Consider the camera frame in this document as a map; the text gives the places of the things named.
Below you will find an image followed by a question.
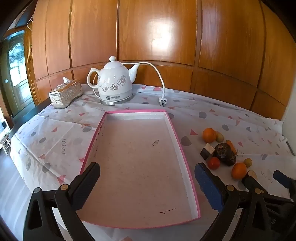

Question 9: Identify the white patterned tablecloth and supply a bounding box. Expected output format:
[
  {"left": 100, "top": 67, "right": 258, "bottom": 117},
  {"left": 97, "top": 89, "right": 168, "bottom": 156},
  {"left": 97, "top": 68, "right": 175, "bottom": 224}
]
[{"left": 9, "top": 83, "right": 296, "bottom": 241}]

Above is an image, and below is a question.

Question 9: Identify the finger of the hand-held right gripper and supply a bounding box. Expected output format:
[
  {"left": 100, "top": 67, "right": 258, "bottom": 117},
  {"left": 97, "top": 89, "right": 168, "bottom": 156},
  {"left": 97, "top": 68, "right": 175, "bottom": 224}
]
[
  {"left": 242, "top": 176, "right": 296, "bottom": 209},
  {"left": 273, "top": 170, "right": 296, "bottom": 193}
]

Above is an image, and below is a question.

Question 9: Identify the small orange carrot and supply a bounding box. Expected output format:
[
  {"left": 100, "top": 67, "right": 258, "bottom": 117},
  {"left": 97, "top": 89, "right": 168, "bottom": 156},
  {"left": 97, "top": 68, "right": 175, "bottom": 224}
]
[{"left": 225, "top": 140, "right": 238, "bottom": 155}]

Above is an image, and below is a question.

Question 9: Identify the wooden glass door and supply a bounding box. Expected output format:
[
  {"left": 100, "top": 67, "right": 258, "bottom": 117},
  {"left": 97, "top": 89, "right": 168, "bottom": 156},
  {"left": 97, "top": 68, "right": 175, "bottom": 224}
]
[{"left": 0, "top": 30, "right": 35, "bottom": 116}]

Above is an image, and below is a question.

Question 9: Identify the red tomato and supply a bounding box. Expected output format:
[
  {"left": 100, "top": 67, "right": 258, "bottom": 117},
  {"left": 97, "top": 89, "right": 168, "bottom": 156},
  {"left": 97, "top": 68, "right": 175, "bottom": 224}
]
[{"left": 207, "top": 157, "right": 221, "bottom": 170}]

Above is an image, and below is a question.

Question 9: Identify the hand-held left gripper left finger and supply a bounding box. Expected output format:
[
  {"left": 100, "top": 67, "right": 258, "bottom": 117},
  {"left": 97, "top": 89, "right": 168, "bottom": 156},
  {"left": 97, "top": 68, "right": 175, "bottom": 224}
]
[{"left": 23, "top": 162, "right": 101, "bottom": 241}]

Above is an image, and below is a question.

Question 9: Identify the small wooden stool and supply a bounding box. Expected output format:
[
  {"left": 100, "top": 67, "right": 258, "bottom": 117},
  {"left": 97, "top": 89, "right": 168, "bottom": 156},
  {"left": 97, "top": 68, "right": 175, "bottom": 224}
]
[{"left": 0, "top": 133, "right": 11, "bottom": 156}]

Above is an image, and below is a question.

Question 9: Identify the pink shallow cardboard box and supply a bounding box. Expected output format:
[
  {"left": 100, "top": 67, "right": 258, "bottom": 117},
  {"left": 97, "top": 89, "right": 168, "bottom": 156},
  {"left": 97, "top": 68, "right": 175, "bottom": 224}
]
[{"left": 80, "top": 109, "right": 201, "bottom": 229}]

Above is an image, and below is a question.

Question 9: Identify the white power cord with plug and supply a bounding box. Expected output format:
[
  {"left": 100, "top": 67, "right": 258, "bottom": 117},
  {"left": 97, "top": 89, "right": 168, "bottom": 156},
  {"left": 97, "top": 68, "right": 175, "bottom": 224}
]
[{"left": 121, "top": 61, "right": 167, "bottom": 107}]

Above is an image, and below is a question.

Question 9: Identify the silver kettle base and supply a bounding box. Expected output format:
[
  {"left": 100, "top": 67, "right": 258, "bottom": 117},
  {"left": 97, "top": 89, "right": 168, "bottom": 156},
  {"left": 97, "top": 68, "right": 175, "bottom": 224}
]
[{"left": 99, "top": 93, "right": 135, "bottom": 106}]

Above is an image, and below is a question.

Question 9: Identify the silver embossed tissue box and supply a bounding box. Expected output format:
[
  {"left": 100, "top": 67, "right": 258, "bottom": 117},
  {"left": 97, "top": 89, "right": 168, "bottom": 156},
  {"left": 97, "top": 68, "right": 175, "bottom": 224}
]
[{"left": 48, "top": 77, "right": 83, "bottom": 109}]

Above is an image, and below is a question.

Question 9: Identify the small orange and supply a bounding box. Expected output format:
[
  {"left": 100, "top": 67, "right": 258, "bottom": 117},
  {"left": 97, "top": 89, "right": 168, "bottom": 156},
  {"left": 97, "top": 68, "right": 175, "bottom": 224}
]
[{"left": 232, "top": 163, "right": 247, "bottom": 180}]

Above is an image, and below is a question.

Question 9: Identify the dark brown wrinkled root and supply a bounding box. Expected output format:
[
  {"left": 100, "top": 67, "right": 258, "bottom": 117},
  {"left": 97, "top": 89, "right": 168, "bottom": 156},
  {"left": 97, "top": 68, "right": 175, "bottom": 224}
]
[{"left": 214, "top": 143, "right": 236, "bottom": 166}]

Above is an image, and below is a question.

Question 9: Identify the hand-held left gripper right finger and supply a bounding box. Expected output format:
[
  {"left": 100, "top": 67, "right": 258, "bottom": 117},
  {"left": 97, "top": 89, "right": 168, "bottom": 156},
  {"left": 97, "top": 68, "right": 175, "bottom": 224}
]
[{"left": 194, "top": 162, "right": 273, "bottom": 241}]

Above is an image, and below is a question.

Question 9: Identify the white floral ceramic kettle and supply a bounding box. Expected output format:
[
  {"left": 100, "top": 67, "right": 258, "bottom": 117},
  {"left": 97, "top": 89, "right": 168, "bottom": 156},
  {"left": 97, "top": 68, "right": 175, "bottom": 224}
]
[{"left": 87, "top": 55, "right": 141, "bottom": 102}]

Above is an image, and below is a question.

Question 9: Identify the large orange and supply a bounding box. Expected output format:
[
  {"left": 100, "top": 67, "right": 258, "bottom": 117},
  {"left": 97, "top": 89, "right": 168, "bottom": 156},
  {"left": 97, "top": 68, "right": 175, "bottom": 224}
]
[{"left": 203, "top": 128, "right": 217, "bottom": 143}]

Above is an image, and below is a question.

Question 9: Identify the dark brown yam chunk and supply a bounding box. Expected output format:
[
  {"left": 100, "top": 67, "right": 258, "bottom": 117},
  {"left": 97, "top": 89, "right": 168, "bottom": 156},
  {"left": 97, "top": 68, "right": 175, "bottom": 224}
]
[{"left": 200, "top": 143, "right": 219, "bottom": 161}]

